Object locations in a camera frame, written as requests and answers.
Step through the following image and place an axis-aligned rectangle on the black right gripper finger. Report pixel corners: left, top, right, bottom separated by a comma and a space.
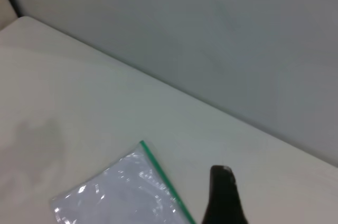
201, 165, 249, 224

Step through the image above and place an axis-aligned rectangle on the clear zip bag green zipper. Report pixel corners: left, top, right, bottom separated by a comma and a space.
50, 140, 198, 224

